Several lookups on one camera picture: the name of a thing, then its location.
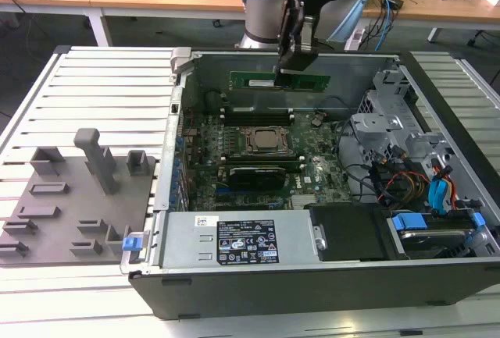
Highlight green motherboard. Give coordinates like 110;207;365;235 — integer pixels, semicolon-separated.
181;109;352;212

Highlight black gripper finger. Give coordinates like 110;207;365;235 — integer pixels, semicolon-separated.
274;0;320;88

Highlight silver metal drive cage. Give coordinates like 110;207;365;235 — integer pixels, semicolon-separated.
349;68;458;183

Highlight CPU socket metal frame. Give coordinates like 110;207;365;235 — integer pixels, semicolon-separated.
237;125;296;158

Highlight blue hanging cable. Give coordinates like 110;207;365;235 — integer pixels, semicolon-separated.
379;0;396;52

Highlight red yellow power wires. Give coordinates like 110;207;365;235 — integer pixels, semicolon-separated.
384;172;430;203

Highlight grey power supply black label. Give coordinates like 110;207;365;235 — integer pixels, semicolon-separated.
159;211;322;271

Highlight black graphics card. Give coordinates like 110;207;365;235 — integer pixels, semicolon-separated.
226;165;287;191

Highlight black RAM slot bank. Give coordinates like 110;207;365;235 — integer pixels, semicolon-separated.
220;152;306;171
220;105;295;127

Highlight grey parts rack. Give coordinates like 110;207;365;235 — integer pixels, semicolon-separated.
0;126;161;269

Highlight blue flat data wire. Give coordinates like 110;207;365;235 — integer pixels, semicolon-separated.
427;180;458;215

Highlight CPU copper coloured top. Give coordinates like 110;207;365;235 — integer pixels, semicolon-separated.
252;129;283;148

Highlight black plastic shroud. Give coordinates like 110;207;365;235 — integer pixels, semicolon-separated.
307;203;388;263

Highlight silver chipset heatsink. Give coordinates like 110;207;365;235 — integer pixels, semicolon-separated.
291;196;318;211

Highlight black looped wire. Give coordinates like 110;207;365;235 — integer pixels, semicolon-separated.
334;119;378;203

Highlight black open PC case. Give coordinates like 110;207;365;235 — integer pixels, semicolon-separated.
119;47;500;322

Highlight white power strip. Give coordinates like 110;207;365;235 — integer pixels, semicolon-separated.
345;27;366;51

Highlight green RAM stick white sticker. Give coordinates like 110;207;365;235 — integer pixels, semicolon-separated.
229;70;331;92
225;105;292;115

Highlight hard disk blue carrier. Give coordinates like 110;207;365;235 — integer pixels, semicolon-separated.
386;212;486;260

